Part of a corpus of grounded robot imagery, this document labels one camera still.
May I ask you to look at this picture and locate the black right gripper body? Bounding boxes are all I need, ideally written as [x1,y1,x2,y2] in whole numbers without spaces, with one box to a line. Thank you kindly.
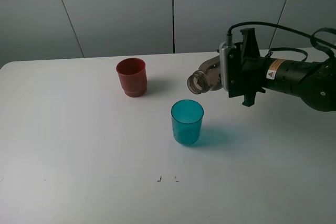
[228,42,305,98]

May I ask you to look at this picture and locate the teal translucent plastic cup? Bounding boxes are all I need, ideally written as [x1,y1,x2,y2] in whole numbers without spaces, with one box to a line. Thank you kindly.
[171,99,204,145]

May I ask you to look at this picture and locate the red plastic cup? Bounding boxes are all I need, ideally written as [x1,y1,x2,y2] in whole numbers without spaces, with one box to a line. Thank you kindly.
[116,58,147,98]

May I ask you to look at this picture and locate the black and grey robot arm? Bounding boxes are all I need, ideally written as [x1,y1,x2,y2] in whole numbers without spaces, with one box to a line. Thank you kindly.
[218,28,335,112]

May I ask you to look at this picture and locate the smoky transparent water bottle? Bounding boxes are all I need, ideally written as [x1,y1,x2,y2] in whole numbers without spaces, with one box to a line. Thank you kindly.
[187,56,222,94]

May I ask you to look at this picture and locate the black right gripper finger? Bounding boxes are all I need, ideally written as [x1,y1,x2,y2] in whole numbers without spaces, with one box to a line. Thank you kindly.
[242,94,256,107]
[240,28,260,59]

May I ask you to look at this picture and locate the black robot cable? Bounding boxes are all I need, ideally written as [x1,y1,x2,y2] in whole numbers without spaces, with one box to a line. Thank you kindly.
[226,22,336,63]

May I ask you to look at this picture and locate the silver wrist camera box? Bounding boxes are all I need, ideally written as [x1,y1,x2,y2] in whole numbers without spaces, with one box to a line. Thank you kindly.
[219,39,235,91]

